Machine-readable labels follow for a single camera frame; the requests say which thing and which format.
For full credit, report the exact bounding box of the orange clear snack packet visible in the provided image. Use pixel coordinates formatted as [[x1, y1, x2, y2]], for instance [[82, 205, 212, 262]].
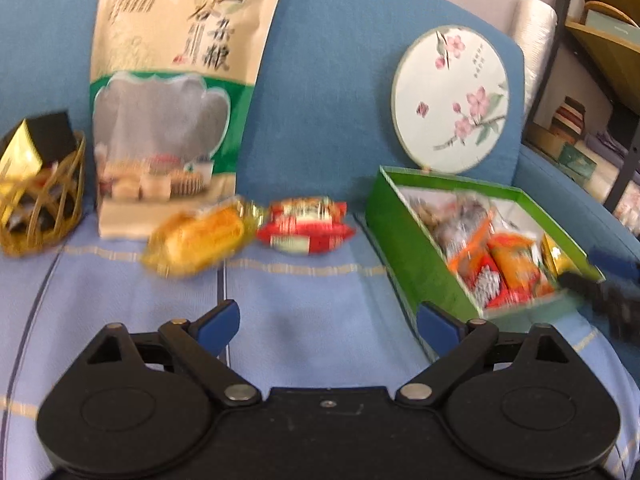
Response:
[[433, 202, 495, 273]]

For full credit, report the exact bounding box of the gold wire basket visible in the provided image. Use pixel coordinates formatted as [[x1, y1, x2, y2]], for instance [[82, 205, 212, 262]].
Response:
[[1, 131, 86, 258]]

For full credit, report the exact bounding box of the black gold small box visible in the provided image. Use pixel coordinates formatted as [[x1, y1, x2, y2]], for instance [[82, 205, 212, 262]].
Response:
[[1, 110, 77, 180]]

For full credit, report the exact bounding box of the green cardboard box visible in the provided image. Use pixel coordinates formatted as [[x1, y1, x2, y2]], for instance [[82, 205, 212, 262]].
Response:
[[364, 167, 604, 330]]

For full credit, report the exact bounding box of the red checkered snack packet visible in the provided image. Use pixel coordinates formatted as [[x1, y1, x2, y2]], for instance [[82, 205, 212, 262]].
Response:
[[459, 249, 520, 309]]

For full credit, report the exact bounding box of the yellow orange snack packet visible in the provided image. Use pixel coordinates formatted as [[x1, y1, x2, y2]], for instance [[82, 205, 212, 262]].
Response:
[[487, 232, 554, 301]]

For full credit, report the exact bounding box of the black metal shelf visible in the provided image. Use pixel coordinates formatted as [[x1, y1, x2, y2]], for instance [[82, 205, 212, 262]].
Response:
[[527, 0, 639, 211]]

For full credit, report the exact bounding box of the large beige cereal snack bag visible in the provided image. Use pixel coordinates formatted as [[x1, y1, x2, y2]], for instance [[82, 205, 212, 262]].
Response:
[[90, 0, 279, 240]]

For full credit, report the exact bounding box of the striped ceramic vase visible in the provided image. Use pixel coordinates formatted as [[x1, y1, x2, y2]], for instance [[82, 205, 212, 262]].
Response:
[[549, 96, 586, 145]]

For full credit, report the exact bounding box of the round floral fan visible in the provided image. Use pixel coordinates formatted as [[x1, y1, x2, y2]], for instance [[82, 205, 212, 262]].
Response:
[[390, 25, 511, 174]]

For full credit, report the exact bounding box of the yellow chips packet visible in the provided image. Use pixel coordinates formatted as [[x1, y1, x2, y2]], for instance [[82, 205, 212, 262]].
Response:
[[540, 233, 579, 278]]

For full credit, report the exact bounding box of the yellow cake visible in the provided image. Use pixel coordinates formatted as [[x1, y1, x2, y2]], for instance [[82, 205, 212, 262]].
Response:
[[140, 195, 267, 278]]

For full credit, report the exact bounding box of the red white snack packet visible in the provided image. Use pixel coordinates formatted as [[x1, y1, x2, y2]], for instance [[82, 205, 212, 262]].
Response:
[[256, 196, 356, 256]]

